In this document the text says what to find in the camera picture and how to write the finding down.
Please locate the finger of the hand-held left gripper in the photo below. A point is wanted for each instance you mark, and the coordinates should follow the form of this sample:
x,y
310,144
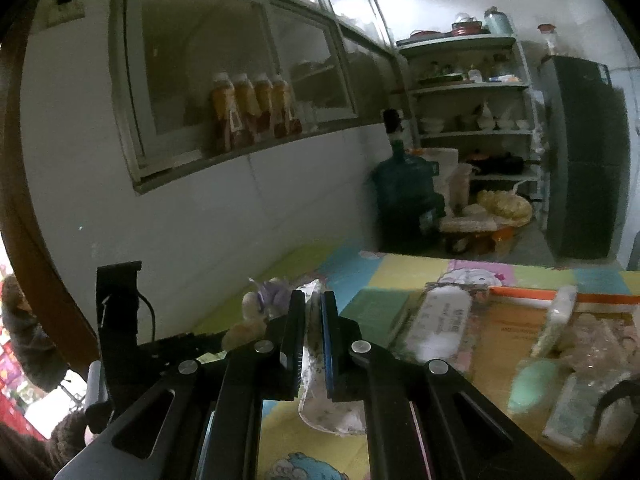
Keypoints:
x,y
205,341

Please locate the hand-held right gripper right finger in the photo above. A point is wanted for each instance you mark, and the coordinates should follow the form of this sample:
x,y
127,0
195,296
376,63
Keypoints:
x,y
328,340

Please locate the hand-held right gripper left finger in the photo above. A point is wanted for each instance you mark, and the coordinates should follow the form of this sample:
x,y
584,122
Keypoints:
x,y
292,340

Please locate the clear plastic bundle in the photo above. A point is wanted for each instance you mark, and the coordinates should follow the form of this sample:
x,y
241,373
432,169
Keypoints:
x,y
250,310

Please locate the crinkled clear plastic packet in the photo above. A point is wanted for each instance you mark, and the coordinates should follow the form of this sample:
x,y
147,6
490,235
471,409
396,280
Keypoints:
x,y
327,417

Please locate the shallow cardboard box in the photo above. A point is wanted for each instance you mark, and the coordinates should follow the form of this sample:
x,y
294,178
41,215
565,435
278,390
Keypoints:
x,y
510,330

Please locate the mint green round sponge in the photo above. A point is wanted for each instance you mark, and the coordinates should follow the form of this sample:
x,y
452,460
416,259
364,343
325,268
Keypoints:
x,y
532,385

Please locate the white green dotted pad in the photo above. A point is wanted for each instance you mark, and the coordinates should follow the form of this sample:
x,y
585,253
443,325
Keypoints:
x,y
555,320

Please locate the white green wipes packet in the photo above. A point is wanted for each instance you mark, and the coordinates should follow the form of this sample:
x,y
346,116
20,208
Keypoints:
x,y
570,410

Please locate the pink plastic packet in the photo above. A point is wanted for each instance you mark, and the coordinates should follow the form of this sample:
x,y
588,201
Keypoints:
x,y
617,425

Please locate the person's left forearm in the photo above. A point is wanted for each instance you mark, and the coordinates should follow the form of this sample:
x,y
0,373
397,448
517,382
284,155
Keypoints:
x,y
60,440

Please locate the mint green box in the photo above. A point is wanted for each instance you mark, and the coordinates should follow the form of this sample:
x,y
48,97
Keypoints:
x,y
377,310

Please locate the floral tissue pack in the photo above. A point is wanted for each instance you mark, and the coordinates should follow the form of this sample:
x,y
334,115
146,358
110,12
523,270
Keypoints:
x,y
440,325

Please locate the sliding glass window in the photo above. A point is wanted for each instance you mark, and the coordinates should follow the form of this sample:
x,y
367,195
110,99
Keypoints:
x,y
175,167

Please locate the orange basin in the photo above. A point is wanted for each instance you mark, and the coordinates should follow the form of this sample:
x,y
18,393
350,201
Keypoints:
x,y
502,236

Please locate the clear plastic jug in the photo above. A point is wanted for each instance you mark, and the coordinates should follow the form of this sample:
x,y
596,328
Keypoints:
x,y
460,185

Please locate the white sack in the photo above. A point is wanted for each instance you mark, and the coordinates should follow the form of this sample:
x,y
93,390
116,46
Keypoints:
x,y
442,157

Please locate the cartoon printed blanket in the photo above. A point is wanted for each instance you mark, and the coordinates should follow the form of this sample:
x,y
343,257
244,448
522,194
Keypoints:
x,y
540,272

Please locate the yellow lumpy bundle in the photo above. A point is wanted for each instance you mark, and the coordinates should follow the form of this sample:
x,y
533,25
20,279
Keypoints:
x,y
505,205

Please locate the black water pump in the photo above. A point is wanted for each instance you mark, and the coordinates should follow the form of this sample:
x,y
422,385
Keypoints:
x,y
392,122

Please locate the row of white bowls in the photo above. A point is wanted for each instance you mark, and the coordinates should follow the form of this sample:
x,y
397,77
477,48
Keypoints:
x,y
430,125

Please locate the black wok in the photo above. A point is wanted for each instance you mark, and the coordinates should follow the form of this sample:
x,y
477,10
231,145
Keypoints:
x,y
500,162

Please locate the crumpled clear plastic bag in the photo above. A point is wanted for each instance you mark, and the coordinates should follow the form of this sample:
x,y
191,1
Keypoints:
x,y
600,340

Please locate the row of jars and bottles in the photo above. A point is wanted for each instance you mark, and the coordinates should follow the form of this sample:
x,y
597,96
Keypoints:
x,y
440,77

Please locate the white shelf rack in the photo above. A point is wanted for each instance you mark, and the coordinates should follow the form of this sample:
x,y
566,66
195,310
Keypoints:
x,y
470,88

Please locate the dark refrigerator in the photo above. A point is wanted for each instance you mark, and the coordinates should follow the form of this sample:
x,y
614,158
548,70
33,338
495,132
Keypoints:
x,y
585,160

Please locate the red flat pans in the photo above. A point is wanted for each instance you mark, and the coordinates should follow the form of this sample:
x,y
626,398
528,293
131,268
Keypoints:
x,y
430,34

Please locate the lidded cooking pot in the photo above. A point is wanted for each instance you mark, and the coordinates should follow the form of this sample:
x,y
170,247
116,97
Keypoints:
x,y
467,26

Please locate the teal kettle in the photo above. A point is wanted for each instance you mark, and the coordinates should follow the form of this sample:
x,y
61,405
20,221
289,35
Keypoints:
x,y
499,24

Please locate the glass jar with red lid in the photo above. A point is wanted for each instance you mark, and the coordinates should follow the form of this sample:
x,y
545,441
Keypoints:
x,y
548,40

